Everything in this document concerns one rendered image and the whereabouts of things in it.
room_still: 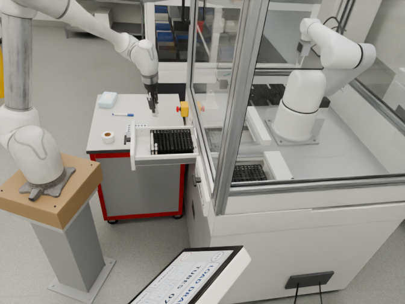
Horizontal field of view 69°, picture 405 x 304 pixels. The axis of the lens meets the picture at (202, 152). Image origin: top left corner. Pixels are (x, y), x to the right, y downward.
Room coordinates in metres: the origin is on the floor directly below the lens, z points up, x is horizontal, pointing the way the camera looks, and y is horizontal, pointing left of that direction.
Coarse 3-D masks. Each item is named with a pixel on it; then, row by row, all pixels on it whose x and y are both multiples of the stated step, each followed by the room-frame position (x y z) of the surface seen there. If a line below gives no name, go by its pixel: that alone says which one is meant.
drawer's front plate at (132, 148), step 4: (132, 124) 1.29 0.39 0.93; (132, 128) 1.26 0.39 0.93; (132, 132) 1.23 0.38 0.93; (132, 136) 1.19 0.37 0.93; (132, 140) 1.16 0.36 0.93; (132, 144) 1.13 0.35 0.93; (132, 148) 1.10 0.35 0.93; (132, 152) 1.07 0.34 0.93; (132, 156) 1.05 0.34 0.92; (132, 160) 1.05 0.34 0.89; (132, 164) 1.05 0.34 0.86; (132, 168) 1.05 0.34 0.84
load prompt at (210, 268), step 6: (210, 264) 0.41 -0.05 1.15; (216, 264) 0.40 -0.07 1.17; (204, 270) 0.40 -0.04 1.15; (210, 270) 0.39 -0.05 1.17; (198, 276) 0.38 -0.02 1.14; (204, 276) 0.37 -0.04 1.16; (192, 282) 0.36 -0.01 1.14; (198, 282) 0.35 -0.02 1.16; (186, 288) 0.35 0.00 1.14; (192, 288) 0.34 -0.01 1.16; (180, 294) 0.33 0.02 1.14; (186, 294) 0.32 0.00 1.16; (192, 294) 0.32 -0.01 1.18; (174, 300) 0.31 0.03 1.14; (180, 300) 0.31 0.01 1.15; (186, 300) 0.30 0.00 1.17
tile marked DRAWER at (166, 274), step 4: (168, 268) 0.47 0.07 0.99; (172, 268) 0.46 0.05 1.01; (164, 272) 0.46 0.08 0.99; (168, 272) 0.45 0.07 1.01; (160, 276) 0.44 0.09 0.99; (164, 276) 0.44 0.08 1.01; (156, 280) 0.43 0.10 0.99; (160, 280) 0.42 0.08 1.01; (152, 284) 0.42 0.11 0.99; (156, 284) 0.41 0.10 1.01
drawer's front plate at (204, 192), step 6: (198, 156) 1.09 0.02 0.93; (198, 162) 1.05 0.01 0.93; (198, 168) 1.03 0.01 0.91; (198, 174) 1.01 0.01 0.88; (204, 180) 0.93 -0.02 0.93; (198, 186) 0.99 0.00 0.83; (204, 186) 0.90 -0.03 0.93; (204, 192) 0.86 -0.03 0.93; (204, 198) 0.85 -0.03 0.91; (204, 204) 0.83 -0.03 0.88; (204, 210) 0.82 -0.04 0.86; (204, 216) 0.82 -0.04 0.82
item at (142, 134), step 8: (136, 128) 1.31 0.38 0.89; (144, 128) 1.32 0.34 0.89; (152, 128) 1.33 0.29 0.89; (160, 128) 1.34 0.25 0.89; (168, 128) 1.35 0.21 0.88; (176, 128) 1.36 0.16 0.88; (184, 128) 1.37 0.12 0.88; (192, 128) 1.38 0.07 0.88; (136, 136) 1.31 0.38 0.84; (144, 136) 1.32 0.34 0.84; (192, 136) 1.36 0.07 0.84; (136, 144) 1.24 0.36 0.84; (144, 144) 1.25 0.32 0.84; (136, 152) 1.18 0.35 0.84; (144, 152) 1.18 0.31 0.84; (136, 160) 1.07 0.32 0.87; (144, 160) 1.08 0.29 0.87; (152, 160) 1.09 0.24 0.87; (160, 160) 1.10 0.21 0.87; (168, 160) 1.11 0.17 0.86; (176, 160) 1.12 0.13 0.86; (184, 160) 1.13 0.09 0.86; (192, 160) 1.14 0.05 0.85
